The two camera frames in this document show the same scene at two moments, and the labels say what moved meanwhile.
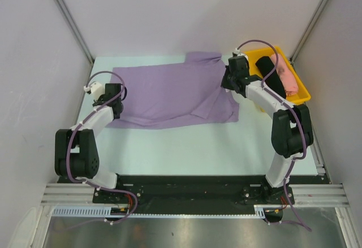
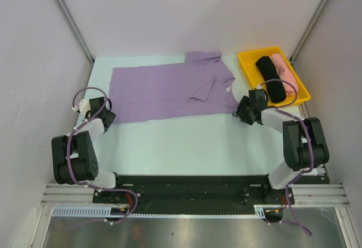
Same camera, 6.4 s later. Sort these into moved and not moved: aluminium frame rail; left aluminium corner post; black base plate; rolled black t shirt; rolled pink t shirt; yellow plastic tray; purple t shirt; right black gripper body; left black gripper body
Moved: purple t shirt; left black gripper body; right black gripper body
Not moved: aluminium frame rail; rolled black t shirt; black base plate; left aluminium corner post; yellow plastic tray; rolled pink t shirt
